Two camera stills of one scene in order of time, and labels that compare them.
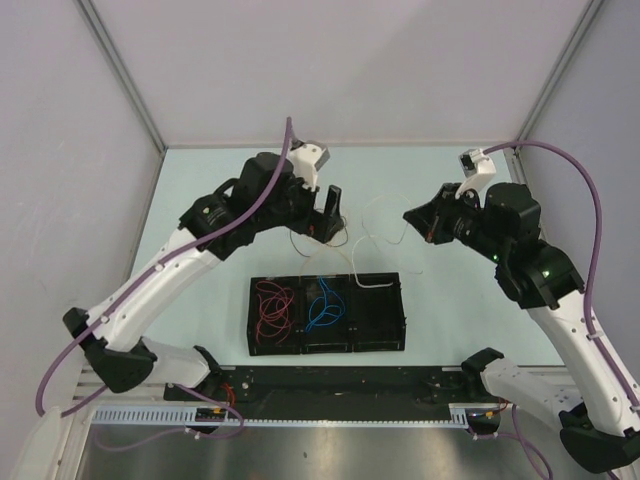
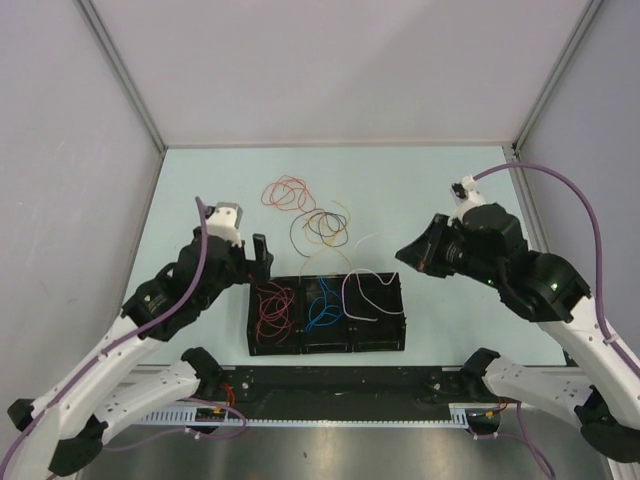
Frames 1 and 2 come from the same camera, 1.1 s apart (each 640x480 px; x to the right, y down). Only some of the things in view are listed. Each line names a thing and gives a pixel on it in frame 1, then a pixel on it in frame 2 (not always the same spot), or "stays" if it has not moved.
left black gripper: (314, 223) -> (253, 270)
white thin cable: (354, 265) -> (358, 275)
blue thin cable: (326, 309) stays
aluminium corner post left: (122, 69) stays
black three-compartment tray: (303, 314) stays
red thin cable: (275, 316) stays
